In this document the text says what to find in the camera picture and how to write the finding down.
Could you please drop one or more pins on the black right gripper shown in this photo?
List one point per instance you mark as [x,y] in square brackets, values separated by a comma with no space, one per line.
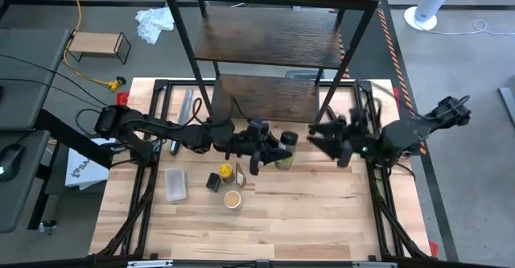
[356,135]

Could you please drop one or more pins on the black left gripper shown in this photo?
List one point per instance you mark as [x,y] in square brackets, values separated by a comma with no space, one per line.
[245,147]

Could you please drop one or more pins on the black lid green spice jar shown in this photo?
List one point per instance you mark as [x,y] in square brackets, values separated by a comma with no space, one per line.
[289,139]

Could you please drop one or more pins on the red brown spice packet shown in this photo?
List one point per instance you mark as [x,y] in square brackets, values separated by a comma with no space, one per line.
[240,175]

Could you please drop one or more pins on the yellow lid seasoning jar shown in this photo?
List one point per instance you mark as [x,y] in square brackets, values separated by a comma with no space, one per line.
[226,171]

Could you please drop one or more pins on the beige lid spice jar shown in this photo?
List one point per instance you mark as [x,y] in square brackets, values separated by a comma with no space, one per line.
[233,199]

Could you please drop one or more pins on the green black pepper tin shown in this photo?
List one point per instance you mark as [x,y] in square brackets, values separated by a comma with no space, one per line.
[213,181]

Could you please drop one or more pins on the black metal wood shelf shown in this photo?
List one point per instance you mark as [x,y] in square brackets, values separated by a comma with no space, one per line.
[273,34]

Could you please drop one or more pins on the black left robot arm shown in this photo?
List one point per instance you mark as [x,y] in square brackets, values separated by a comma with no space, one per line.
[161,129]

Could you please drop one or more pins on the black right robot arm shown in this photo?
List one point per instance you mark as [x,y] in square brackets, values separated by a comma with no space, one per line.
[410,133]

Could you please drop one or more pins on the black and silver tool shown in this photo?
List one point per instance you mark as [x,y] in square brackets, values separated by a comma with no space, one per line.
[333,114]

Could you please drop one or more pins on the red corner guard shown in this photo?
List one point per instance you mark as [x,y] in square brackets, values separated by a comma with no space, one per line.
[396,99]
[122,98]
[433,248]

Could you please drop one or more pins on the grey tube with black end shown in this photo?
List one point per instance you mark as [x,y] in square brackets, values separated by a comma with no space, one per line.
[186,107]

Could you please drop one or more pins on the clear plastic container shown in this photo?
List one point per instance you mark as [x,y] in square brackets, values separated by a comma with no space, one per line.
[175,183]

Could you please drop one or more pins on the white crumpled cloth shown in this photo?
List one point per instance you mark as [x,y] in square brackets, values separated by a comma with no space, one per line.
[153,22]

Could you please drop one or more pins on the grey metal bar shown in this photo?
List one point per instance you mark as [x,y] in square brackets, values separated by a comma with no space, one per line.
[507,105]

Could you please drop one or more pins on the white printed box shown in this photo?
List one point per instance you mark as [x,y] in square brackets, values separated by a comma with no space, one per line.
[84,171]

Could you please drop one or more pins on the black diagonal beam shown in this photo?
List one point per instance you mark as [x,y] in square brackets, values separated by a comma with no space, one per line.
[68,139]

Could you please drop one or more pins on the small metal clamp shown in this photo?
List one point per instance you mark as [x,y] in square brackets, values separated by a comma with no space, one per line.
[47,227]

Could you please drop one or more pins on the grey desk top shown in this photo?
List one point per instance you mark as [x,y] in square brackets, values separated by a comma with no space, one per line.
[28,79]
[20,203]

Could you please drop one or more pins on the black computer mouse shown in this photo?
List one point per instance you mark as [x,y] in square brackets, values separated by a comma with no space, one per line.
[10,161]

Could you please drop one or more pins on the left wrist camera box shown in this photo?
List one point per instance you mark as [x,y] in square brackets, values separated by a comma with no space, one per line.
[257,127]

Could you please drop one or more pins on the black aluminium rig frame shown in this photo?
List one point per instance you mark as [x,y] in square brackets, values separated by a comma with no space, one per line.
[160,83]

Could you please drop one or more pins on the silver bracket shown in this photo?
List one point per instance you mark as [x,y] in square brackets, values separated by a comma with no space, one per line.
[149,264]
[374,265]

